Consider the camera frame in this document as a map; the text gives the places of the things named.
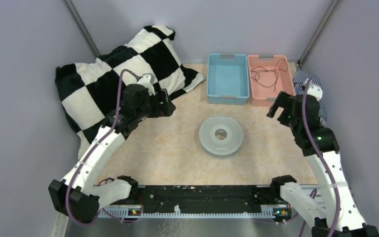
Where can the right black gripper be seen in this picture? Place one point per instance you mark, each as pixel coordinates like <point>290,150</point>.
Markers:
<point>283,100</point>

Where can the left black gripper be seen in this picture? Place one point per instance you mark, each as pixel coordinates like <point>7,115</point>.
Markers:
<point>165,109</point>

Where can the translucent white cable spool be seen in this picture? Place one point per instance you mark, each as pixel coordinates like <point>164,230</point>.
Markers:
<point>221,135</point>

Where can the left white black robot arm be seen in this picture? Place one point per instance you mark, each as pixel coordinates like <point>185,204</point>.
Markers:
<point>101,147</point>

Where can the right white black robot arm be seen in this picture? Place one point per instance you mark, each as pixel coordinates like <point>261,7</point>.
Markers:
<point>320,157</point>

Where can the pink plastic bin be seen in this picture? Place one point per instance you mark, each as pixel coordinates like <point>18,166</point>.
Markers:
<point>268,76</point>

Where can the blue white striped cloth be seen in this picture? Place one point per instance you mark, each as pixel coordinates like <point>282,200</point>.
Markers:
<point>300,80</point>

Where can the blue plastic bin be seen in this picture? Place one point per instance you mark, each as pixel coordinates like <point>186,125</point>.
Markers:
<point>227,79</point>

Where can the black white checkered pillow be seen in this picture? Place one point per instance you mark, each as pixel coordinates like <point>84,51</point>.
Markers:
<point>88,92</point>

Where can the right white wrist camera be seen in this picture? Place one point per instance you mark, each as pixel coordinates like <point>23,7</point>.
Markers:
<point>316,91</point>

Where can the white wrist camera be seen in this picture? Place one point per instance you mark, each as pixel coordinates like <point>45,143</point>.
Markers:
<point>147,80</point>
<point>316,91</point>

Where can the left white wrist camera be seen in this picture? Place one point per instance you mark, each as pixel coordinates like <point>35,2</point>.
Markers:
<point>147,80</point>

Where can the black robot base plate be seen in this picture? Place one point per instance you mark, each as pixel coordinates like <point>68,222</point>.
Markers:
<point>213,199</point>

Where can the right corner metal post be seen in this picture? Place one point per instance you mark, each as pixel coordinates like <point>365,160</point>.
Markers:
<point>318,32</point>

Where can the corner metal post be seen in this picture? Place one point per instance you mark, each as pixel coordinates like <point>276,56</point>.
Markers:
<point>318,32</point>
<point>82,27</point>

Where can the aluminium frame rail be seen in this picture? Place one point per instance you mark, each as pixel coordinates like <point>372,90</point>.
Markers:
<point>128,213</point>

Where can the left corner metal post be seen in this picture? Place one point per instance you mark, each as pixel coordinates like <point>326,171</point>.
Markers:
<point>82,27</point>

